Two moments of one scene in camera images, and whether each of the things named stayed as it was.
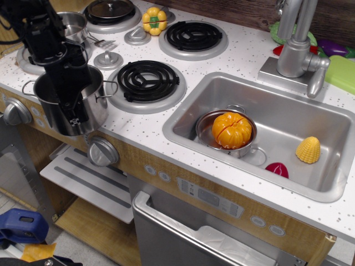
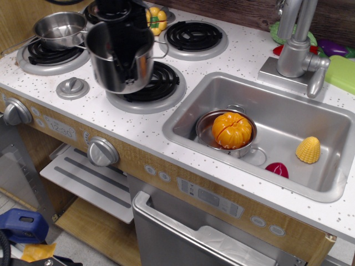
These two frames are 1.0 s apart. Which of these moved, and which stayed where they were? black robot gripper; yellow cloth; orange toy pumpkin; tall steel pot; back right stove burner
Moved: tall steel pot; black robot gripper
Stayed: orange toy pumpkin; yellow cloth; back right stove burner
